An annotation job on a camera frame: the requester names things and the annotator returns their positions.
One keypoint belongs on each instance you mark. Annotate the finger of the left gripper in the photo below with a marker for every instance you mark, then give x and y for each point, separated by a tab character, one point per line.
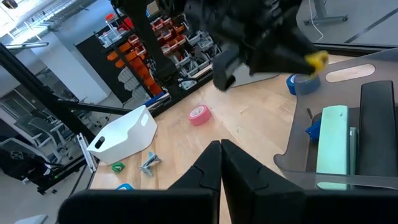
280	65
295	43

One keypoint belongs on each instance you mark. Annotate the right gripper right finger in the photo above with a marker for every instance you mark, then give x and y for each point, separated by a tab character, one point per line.
264	202

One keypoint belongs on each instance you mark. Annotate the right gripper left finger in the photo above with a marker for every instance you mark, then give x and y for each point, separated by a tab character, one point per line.
155	207

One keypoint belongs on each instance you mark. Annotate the navy blue tape roll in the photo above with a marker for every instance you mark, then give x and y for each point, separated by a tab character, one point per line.
290	84

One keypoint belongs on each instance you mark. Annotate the yellow mini stapler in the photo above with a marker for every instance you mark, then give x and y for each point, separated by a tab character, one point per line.
318	60

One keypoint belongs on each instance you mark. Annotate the light blue tape roll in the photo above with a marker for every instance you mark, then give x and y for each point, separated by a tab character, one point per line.
124	187

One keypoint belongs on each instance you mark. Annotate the green mini stapler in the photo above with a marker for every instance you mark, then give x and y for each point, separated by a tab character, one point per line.
118	167

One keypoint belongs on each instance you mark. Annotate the blue mini stapler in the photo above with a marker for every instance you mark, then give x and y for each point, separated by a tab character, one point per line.
314	130

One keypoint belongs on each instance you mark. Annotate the mint green stapler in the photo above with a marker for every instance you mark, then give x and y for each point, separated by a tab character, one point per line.
334	140

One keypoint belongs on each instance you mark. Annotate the pink tape roll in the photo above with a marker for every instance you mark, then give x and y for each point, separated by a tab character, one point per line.
202	119

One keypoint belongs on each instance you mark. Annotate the black stapler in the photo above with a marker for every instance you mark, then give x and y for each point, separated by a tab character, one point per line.
377	124

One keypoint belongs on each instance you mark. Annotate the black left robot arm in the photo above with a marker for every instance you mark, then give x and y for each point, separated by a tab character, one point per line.
149	37

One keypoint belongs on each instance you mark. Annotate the grey desk foot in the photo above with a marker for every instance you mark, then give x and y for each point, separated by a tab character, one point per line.
323	17

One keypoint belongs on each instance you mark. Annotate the white plastic bin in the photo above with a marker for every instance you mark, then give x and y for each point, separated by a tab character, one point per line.
124	140

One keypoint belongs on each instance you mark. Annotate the dark translucent plastic bin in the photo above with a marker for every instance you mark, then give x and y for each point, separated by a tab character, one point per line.
388	62

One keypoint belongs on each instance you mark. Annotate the shelf with orange bins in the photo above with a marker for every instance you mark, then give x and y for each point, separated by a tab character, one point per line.
130	57

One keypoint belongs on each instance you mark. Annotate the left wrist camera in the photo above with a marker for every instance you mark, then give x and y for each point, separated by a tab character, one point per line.
225	71

